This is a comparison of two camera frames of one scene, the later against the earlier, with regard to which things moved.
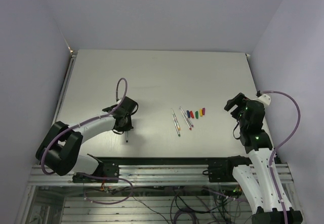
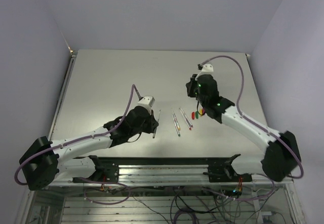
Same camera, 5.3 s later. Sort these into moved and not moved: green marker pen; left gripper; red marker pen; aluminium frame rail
Moved: left gripper
Not moved: red marker pen; green marker pen; aluminium frame rail
